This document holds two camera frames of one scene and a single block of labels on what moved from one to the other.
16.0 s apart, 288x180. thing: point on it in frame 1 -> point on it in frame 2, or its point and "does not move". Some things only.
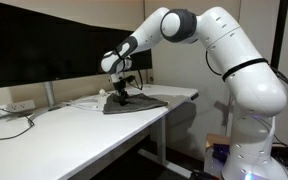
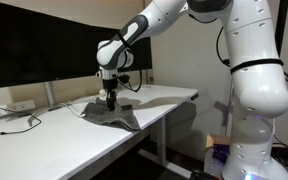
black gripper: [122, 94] -> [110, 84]
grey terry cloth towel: [136, 102] -> [104, 110]
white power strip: [19, 106] does not move
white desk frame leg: [160, 159] does not move
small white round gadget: [102, 91] does not move
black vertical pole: [279, 33] does not move
